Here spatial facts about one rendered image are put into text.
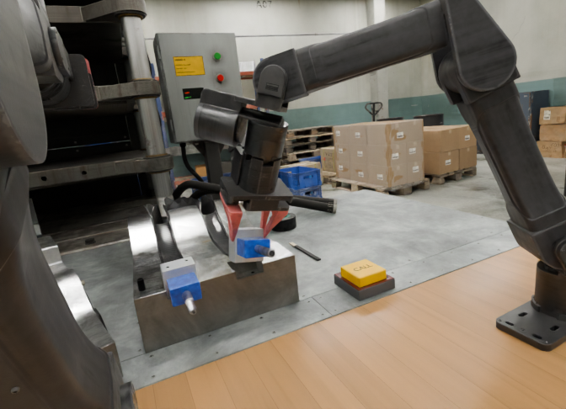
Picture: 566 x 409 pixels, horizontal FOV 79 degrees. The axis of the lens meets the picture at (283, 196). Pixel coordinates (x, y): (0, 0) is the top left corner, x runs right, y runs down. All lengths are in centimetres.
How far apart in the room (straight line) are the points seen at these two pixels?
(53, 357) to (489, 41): 48
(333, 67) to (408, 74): 907
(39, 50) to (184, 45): 113
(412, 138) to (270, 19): 448
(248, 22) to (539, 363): 758
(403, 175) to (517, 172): 407
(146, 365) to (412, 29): 57
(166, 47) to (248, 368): 116
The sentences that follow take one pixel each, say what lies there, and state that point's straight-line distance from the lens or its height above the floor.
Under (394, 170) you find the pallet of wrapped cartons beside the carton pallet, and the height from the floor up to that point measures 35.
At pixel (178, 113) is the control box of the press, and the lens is 139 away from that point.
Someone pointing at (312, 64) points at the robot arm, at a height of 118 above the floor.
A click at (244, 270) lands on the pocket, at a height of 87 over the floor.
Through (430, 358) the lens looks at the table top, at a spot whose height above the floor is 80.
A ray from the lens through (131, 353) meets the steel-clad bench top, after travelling 61.
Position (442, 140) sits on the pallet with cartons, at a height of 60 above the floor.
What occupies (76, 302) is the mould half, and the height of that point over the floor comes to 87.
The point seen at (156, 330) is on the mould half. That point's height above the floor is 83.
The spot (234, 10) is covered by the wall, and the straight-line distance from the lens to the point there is 781.
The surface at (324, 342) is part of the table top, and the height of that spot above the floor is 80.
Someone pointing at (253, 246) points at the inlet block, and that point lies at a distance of 53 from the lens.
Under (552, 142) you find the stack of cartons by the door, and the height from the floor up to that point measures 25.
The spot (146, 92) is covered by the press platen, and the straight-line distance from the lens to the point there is 123.
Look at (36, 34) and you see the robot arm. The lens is 32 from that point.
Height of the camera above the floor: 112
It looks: 13 degrees down
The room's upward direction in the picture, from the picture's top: 6 degrees counter-clockwise
